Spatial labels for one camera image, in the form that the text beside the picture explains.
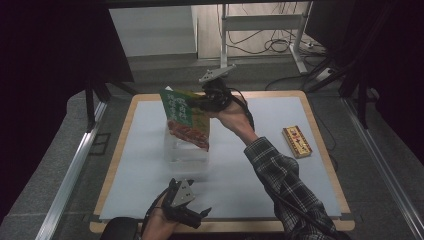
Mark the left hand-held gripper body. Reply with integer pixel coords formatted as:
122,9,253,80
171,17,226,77
162,177,204,230

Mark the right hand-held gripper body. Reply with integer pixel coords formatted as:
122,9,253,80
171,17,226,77
198,64,238,113

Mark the green and red snack packet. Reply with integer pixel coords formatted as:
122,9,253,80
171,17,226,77
158,85,212,153

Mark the clear plastic container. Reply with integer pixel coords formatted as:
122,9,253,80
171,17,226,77
162,109,211,175

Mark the person's right hand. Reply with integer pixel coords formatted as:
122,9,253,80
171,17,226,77
206,97,259,147

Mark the person's left hand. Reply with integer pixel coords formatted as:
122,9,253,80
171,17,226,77
141,197,184,240

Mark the white table mat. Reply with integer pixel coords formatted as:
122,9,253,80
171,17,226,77
99,96,343,222

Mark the dark rounded object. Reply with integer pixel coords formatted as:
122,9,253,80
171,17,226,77
99,216,142,240

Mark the white partition panel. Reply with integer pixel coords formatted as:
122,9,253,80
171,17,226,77
108,5,198,58

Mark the small red and yellow box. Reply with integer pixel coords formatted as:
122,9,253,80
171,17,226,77
281,125,314,160

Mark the black metal stand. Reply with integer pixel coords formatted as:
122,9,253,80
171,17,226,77
305,49,393,131
83,77,137,134

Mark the white power strip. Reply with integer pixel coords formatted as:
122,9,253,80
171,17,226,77
313,67,335,83

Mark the black curtain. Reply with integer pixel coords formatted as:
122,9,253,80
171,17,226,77
304,0,424,168
0,0,135,221

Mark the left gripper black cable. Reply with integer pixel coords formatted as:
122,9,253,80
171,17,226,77
142,187,170,231

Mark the black floor cable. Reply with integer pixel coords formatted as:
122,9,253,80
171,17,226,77
264,73,322,92

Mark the tangle of black cables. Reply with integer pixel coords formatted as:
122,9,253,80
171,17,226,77
216,2,303,56

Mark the white metal desk frame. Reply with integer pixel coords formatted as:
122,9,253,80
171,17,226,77
219,1,315,78

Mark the black floor bracket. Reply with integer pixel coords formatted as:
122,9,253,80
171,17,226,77
88,132,112,157

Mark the aluminium rail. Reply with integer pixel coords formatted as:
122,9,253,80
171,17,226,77
34,100,108,240
342,97,424,240

